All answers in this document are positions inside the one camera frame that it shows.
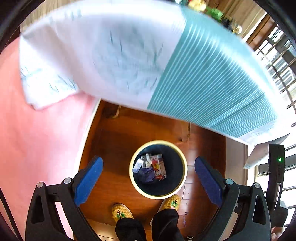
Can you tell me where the yellow wrapper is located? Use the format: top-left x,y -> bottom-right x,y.
188,0 -> 207,12

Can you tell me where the red pink milk carton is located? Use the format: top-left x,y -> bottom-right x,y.
151,154 -> 167,180

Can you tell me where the purple plastic bag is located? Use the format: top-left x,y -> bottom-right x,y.
137,167 -> 155,183

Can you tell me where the window with metal grille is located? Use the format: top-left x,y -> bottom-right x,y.
243,13 -> 295,225

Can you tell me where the pink bed cover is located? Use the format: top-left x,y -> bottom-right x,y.
1,40 -> 98,235

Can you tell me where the round dark trash bin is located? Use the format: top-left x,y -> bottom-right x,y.
129,140 -> 188,200

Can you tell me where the green paper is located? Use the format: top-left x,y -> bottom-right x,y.
205,6 -> 224,22

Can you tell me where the white paper bag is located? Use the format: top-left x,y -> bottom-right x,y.
141,154 -> 152,169

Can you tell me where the teal white patterned tablecloth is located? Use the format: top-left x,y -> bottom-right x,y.
19,0 -> 292,170

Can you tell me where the right yellow slipper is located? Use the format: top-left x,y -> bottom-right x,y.
158,194 -> 181,212

